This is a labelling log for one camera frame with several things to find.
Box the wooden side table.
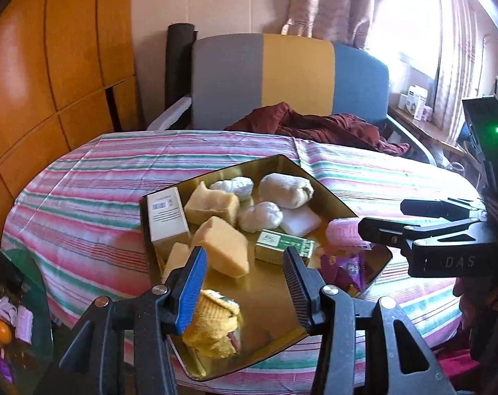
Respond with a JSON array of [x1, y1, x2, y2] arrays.
[[388, 107, 466, 156]]

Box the glass table with clutter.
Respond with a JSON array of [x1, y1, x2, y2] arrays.
[[0, 249, 53, 394]]

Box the dark red garment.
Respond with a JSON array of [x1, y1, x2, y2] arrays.
[[224, 102, 410, 156]]

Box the black rolled mat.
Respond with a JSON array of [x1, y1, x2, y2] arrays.
[[165, 22, 197, 109]]

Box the white boxes on table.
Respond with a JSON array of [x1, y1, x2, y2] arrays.
[[397, 85, 433, 122]]

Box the yellow plush toy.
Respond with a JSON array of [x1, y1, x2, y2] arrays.
[[182, 289, 241, 359]]

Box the grey yellow blue chair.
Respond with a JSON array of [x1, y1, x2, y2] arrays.
[[149, 33, 435, 164]]

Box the small green box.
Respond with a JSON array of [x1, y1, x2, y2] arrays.
[[254, 229, 315, 266]]

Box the white plastic bag wad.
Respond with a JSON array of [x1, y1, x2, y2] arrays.
[[209, 176, 254, 201]]

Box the white cardboard box with barcode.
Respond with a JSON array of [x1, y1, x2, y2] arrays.
[[146, 187, 190, 244]]

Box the wooden wardrobe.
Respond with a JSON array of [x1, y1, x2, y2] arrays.
[[0, 0, 144, 240]]

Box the white foam block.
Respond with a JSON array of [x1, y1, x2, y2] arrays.
[[280, 205, 322, 237]]

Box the pink beige curtain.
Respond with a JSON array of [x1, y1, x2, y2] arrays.
[[282, 0, 483, 140]]

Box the gold metal tray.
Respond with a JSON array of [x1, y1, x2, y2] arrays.
[[138, 153, 395, 382]]

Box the purple snack wrapper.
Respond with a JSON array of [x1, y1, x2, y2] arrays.
[[319, 255, 365, 297]]

